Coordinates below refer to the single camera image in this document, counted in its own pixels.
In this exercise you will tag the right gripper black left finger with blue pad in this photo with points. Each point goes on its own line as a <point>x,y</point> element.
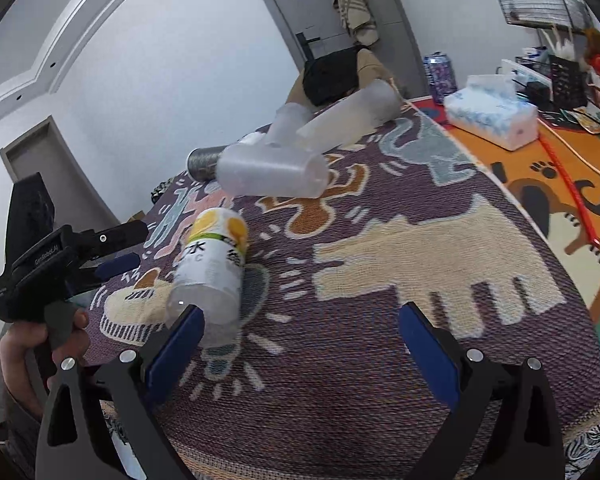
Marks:
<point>74,442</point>

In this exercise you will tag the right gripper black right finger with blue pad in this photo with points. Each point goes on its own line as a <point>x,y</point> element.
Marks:
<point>526,442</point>

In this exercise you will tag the vitamin C bottle cup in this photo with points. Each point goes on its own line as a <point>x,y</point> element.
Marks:
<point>209,274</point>

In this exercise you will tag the grey metal cup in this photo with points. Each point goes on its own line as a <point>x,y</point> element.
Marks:
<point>201,163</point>

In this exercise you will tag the frosted cup with cartoon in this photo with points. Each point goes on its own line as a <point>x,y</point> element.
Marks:
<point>266,170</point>

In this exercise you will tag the rear frosted plastic cup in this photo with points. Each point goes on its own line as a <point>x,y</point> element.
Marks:
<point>287,121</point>

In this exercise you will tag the large frosted plastic cup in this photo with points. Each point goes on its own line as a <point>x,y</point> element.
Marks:
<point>355,116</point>

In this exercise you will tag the person's left hand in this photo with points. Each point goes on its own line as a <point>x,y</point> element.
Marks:
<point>18,363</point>

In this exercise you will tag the cardboard box on floor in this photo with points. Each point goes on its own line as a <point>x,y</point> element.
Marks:
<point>140,215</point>

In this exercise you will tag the grey side door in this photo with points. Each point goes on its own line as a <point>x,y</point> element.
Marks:
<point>42,150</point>

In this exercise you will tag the purple patterned woven cloth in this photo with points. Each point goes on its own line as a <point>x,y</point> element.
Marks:
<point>315,382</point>

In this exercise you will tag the white plastic bottle cap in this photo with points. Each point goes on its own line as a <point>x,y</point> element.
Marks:
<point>252,138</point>

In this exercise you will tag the orange cat print mat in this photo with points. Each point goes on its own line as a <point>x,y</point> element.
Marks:
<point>530,175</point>

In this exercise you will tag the red straw on mat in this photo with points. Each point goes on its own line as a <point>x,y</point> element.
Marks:
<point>586,221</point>

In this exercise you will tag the black garment on chair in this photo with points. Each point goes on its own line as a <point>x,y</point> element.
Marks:
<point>331,77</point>

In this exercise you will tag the blue white tissue pack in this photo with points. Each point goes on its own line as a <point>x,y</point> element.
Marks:
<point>489,107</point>

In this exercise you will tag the white power strip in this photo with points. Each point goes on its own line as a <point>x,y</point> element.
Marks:
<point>524,74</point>

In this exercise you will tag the purple grape drink can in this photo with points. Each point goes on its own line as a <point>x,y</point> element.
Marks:
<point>440,76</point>

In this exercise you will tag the plaid scarf on door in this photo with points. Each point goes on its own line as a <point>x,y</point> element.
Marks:
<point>357,20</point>

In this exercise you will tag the grey door with handle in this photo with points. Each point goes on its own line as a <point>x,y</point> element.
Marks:
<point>312,28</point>

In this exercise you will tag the black wire basket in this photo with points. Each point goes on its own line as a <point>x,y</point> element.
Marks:
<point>567,83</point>

